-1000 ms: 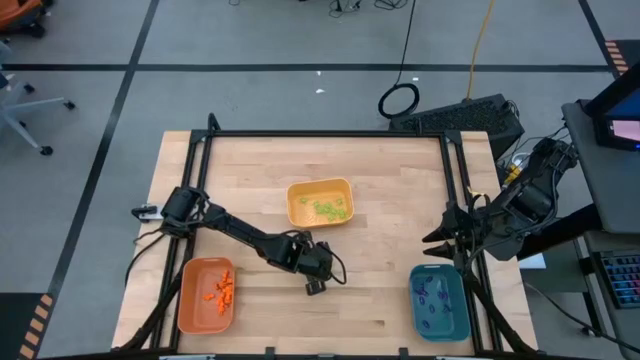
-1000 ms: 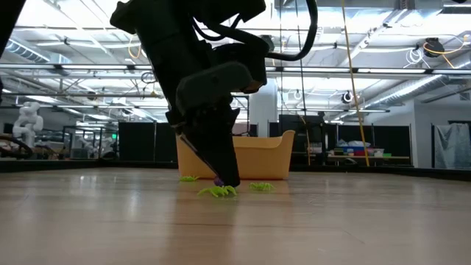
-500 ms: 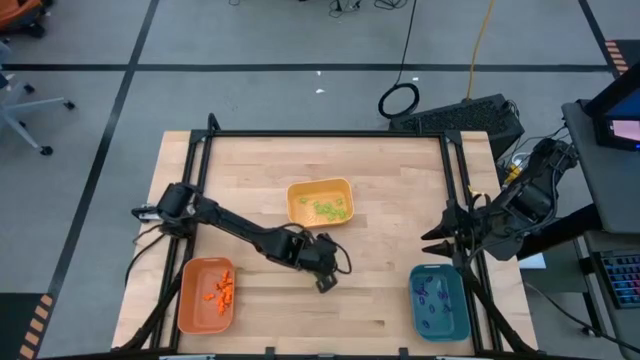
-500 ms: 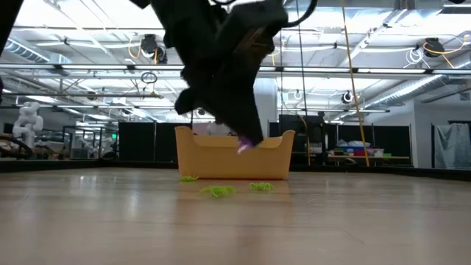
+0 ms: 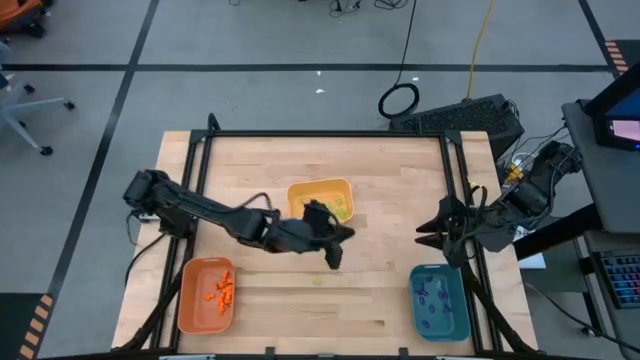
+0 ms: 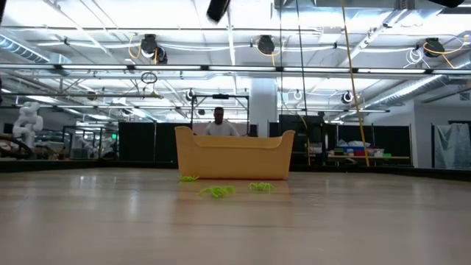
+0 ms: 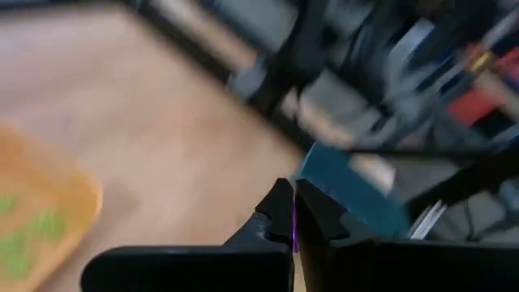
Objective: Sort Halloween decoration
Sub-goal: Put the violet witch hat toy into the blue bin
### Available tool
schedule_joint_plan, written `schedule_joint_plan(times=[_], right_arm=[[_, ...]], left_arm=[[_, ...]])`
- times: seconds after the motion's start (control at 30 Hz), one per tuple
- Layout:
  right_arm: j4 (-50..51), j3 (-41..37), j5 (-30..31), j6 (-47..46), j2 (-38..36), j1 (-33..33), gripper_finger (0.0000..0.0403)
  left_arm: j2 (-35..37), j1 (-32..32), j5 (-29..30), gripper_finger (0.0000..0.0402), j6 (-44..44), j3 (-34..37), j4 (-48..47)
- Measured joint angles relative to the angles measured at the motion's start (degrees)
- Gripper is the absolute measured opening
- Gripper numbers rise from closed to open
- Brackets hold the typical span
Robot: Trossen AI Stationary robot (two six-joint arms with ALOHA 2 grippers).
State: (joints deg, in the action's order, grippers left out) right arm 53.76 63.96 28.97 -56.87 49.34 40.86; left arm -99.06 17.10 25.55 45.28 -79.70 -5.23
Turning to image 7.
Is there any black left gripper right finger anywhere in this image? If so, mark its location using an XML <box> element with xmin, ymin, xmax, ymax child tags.
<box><xmin>294</xmin><ymin>178</ymin><xmax>519</xmax><ymax>292</ymax></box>

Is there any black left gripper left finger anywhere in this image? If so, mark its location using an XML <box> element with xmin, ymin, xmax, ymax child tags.
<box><xmin>79</xmin><ymin>177</ymin><xmax>295</xmax><ymax>292</ymax></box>

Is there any purple translucent plastic ring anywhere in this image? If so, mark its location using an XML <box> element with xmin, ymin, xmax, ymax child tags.
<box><xmin>291</xmin><ymin>202</ymin><xmax>300</xmax><ymax>255</ymax></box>

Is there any green plastic spider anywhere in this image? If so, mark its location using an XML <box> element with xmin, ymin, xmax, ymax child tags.
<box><xmin>0</xmin><ymin>233</ymin><xmax>33</xmax><ymax>281</ymax></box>
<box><xmin>30</xmin><ymin>210</ymin><xmax>68</xmax><ymax>240</ymax></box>

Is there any teal plastic bin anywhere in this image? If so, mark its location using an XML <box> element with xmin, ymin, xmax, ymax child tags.
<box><xmin>296</xmin><ymin>141</ymin><xmax>411</xmax><ymax>241</ymax></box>

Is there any yellow plastic bin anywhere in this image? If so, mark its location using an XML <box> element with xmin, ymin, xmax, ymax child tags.
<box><xmin>0</xmin><ymin>119</ymin><xmax>105</xmax><ymax>292</ymax></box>

